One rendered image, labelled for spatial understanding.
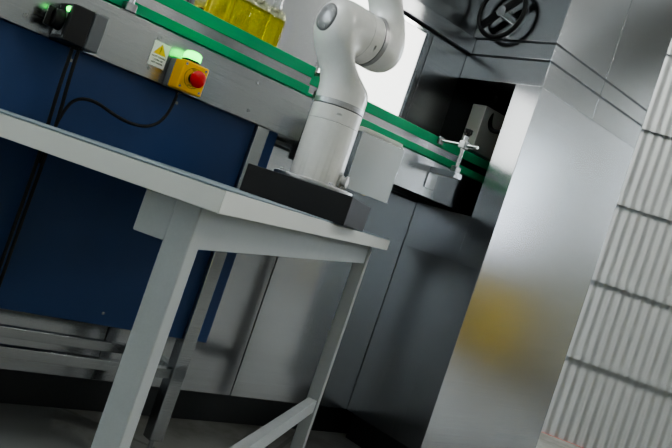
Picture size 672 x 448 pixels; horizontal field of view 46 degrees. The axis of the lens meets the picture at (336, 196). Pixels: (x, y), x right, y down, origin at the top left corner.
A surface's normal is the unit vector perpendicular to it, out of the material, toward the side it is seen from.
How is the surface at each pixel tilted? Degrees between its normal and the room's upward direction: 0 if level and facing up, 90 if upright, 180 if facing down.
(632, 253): 90
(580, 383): 90
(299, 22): 90
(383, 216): 90
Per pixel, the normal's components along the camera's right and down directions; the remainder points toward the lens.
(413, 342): -0.70, -0.26
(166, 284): -0.20, -0.10
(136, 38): 0.64, 0.20
